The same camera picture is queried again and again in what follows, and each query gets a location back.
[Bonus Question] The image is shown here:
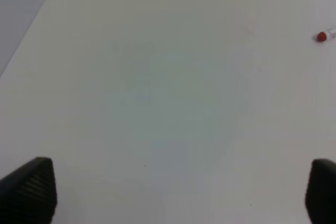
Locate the red whiteboard marker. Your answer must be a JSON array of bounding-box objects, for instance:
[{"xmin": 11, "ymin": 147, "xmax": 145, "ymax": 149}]
[{"xmin": 314, "ymin": 27, "xmax": 336, "ymax": 43}]

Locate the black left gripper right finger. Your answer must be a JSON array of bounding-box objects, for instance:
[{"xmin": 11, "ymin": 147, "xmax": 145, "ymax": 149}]
[{"xmin": 305, "ymin": 158, "xmax": 335, "ymax": 224}]

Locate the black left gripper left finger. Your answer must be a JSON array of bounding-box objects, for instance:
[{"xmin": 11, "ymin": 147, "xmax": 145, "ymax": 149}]
[{"xmin": 1, "ymin": 157, "xmax": 57, "ymax": 223}]

